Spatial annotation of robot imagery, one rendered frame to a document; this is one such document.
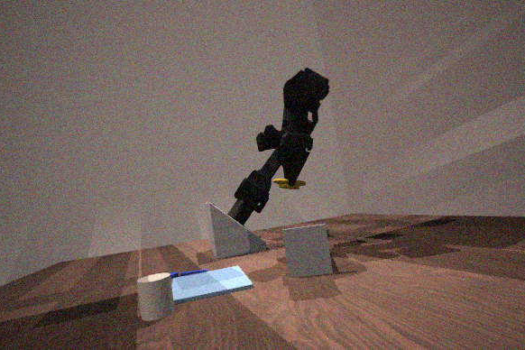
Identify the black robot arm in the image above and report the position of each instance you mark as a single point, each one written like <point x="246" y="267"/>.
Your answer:
<point x="301" y="95"/>

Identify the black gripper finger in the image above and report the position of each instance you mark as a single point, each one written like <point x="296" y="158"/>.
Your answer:
<point x="283" y="163"/>
<point x="295" y="162"/>

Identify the light blue rectangular mat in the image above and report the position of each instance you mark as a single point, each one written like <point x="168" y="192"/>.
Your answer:
<point x="209" y="284"/>

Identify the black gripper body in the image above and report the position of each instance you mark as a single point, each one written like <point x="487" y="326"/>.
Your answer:
<point x="296" y="137"/>

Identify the yellow round plate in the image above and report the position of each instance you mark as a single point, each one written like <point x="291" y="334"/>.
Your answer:
<point x="283" y="183"/>

